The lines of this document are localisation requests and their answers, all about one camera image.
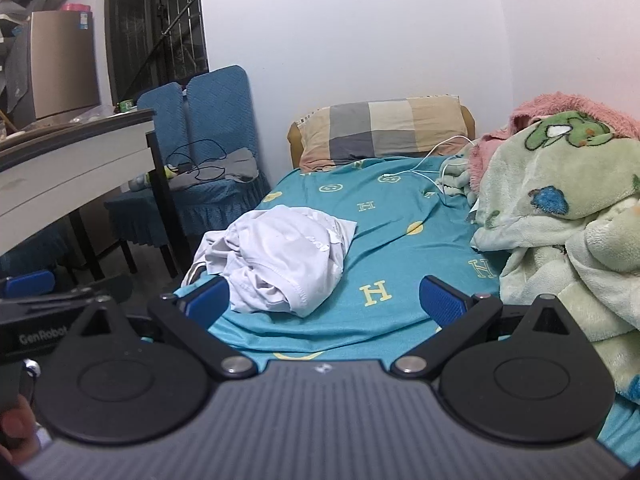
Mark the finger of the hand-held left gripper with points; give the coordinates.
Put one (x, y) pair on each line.
(105, 287)
(30, 282)

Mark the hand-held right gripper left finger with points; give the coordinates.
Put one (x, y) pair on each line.
(207, 297)

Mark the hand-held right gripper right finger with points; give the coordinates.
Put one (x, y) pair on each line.
(440, 300)

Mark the white shirt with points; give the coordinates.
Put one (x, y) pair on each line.
(280, 250)

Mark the person's left hand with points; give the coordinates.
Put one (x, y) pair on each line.
(17, 430)

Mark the bed with teal printed sheet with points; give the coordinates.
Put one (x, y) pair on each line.
(400, 240)

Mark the white desk with black legs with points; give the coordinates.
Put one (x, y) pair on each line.
(60, 170)

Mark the yellow green toy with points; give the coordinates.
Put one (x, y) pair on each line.
(170, 173)

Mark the grey cloth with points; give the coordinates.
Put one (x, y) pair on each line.
(240, 165)

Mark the pale green printed fleece blanket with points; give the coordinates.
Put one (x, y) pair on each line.
(550, 200)

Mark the brown cushion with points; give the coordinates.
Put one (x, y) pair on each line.
(293, 145)

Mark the clear plastic bag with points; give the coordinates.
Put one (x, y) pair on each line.
(95, 112)

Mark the blue covered chair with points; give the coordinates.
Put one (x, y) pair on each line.
(160, 120)
(220, 105)

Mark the green can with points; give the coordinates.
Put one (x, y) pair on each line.
(125, 105)

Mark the checked grey beige pillow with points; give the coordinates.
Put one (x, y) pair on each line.
(380, 125)

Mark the pink fleece blanket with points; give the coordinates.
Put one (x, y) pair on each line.
(540, 105)

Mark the cardboard box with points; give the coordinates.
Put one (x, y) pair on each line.
(60, 65)

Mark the dark window with grille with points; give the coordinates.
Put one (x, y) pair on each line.
(150, 25)

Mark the pink lid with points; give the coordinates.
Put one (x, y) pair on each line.
(75, 7)

